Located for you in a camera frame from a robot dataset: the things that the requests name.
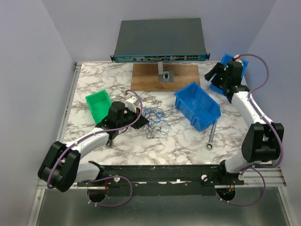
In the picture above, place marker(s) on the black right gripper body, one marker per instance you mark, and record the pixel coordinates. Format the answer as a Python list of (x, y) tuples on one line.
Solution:
[(219, 80)]

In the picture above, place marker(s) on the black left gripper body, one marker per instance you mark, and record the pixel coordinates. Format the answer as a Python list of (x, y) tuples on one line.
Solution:
[(127, 117)]

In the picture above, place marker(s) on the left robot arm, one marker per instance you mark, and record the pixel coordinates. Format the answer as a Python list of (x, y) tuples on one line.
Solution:
[(62, 165)]

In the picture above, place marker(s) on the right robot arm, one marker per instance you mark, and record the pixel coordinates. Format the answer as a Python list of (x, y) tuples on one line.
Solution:
[(262, 145)]

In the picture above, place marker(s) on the far blue plastic bin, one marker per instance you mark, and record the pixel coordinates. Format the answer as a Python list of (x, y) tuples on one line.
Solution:
[(225, 59)]

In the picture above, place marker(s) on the blue plastic bin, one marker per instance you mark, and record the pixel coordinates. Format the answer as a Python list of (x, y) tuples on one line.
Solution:
[(197, 106), (225, 59)]

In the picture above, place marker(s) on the green plastic bin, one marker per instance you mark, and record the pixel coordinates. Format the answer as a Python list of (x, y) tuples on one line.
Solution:
[(99, 104)]

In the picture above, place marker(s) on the small metal cylinder socket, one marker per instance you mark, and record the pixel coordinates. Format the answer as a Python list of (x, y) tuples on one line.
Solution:
[(110, 143)]

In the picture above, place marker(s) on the near blue plastic bin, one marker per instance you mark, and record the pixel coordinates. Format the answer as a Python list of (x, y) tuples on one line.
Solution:
[(197, 106)]

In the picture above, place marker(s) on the brown wooden board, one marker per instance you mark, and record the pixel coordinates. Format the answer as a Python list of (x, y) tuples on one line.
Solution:
[(149, 77)]

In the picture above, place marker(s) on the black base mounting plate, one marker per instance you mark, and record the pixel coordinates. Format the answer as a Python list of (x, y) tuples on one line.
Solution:
[(161, 180)]

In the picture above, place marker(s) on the silver ratchet wrench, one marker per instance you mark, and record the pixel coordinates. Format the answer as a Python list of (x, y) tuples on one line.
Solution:
[(209, 145)]

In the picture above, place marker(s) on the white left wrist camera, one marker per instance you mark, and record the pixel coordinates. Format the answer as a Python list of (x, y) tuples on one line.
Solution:
[(132, 103)]

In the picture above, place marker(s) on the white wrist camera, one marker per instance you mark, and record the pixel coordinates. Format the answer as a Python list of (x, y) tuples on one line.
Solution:
[(236, 58), (132, 103)]

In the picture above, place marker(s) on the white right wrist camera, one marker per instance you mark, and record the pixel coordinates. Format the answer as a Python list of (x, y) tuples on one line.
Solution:
[(236, 58)]

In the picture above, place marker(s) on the grey metal bracket fixture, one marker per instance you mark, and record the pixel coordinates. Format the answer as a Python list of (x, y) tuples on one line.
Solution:
[(165, 75)]

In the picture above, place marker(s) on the grey network switch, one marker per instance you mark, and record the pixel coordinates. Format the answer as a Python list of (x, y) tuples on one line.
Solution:
[(160, 40)]

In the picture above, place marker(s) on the aluminium frame rail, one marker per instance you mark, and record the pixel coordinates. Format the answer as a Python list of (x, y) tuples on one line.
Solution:
[(261, 148)]

